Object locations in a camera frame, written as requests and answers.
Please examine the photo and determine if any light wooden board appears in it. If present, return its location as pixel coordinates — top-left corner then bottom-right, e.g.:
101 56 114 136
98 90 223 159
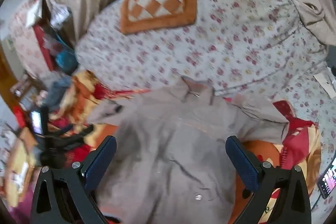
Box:
5 127 38 207

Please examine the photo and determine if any blue denim cloth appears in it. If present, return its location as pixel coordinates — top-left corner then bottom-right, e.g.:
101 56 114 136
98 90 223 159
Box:
43 75 72 111

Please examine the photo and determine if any floral bed sheet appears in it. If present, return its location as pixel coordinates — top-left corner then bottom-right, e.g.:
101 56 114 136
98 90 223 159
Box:
75 0 336 214

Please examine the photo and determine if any white paper box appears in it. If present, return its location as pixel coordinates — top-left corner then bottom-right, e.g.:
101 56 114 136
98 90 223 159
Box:
313 72 336 99

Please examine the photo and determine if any beige zip jacket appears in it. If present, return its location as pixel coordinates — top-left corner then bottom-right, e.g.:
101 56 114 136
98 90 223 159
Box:
88 76 290 224

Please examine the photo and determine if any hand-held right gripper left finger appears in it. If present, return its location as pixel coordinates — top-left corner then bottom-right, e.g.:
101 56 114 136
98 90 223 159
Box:
30 135 117 224

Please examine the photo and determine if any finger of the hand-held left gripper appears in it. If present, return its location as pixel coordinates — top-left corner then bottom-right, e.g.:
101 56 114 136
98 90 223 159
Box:
61 125 94 141
59 140 88 152

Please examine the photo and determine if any blue bag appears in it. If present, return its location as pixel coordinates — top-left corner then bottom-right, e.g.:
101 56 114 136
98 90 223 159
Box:
54 47 79 75

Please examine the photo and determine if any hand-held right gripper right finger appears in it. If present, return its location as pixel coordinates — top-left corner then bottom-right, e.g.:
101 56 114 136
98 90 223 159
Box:
225 135 313 224

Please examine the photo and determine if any clear plastic bag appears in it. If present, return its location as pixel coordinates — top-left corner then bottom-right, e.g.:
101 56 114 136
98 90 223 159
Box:
49 2 71 29

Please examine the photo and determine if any black smartphone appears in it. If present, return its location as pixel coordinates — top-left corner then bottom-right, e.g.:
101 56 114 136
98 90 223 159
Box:
317 158 336 200

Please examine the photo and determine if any red yellow printed blanket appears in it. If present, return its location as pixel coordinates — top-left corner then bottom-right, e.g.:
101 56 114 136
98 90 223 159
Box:
51 70 322 224

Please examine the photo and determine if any orange checkered cushion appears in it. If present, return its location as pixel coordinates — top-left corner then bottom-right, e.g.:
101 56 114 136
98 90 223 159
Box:
119 0 199 35

